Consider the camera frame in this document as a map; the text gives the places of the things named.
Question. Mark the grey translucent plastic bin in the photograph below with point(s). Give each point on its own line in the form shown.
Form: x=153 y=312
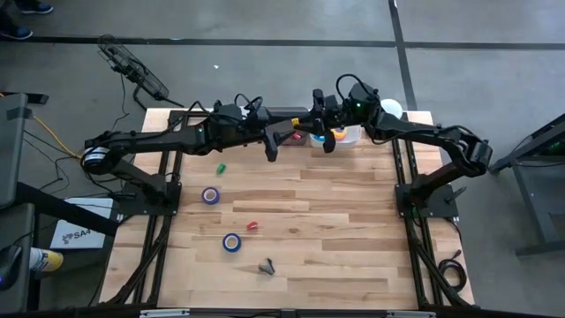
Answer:
x=300 y=111

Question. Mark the black metal stand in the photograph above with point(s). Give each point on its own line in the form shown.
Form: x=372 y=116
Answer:
x=528 y=196

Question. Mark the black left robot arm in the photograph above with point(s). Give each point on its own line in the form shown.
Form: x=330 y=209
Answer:
x=145 y=139

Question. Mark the black metal beam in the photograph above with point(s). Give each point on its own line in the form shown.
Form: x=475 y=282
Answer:
x=66 y=207

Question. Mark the purple tape roll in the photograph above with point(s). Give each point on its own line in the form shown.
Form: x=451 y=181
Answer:
x=204 y=195

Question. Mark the white mushroom lamp brass stem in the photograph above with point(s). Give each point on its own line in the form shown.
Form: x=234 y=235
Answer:
x=393 y=108

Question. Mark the silver metal bracket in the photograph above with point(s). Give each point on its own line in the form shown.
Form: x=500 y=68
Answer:
x=163 y=313
x=410 y=314

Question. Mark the white paper sheet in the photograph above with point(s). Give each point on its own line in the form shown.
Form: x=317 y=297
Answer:
x=79 y=238

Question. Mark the red staple remover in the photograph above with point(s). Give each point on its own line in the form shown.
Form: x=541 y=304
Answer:
x=252 y=226
x=297 y=136

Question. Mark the grey case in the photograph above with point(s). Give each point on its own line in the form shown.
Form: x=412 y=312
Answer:
x=20 y=221
x=11 y=154

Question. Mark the person's shoe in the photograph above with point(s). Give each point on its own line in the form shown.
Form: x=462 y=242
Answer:
x=20 y=34
x=35 y=8

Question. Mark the light blue tape roll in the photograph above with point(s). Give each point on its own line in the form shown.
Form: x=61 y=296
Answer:
x=318 y=139

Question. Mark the white yellow bottle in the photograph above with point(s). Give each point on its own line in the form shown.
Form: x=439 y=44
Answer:
x=48 y=260

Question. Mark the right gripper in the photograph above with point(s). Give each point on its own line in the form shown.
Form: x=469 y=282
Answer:
x=348 y=110

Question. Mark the black aluminium table frame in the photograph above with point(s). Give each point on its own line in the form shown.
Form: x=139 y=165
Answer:
x=175 y=115

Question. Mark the black device green light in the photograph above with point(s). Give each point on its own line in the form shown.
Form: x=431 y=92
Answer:
x=9 y=265

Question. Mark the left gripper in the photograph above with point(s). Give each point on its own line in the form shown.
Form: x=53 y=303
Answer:
x=260 y=123

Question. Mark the dark blue tape roll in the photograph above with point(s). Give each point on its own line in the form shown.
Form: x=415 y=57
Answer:
x=225 y=243

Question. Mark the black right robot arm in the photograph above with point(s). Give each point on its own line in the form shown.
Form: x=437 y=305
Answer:
x=432 y=132

